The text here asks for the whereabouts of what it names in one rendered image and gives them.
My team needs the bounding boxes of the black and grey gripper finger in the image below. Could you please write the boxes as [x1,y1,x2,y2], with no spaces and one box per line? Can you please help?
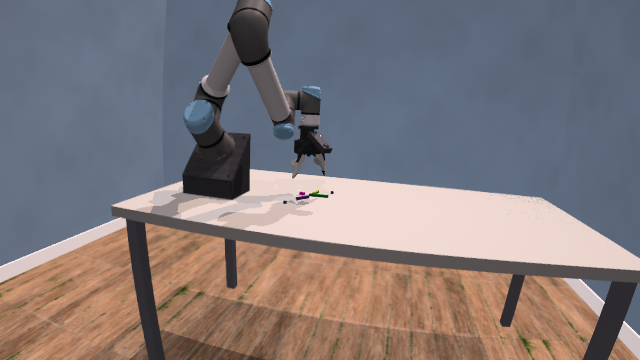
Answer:
[313,152,325,176]
[291,145,306,178]

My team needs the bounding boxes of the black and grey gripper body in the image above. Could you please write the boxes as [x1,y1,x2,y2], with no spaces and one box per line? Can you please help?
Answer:
[294,125,320,157]

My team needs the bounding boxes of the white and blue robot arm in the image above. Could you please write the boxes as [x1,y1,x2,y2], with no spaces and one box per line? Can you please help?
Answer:
[183,0,321,165]

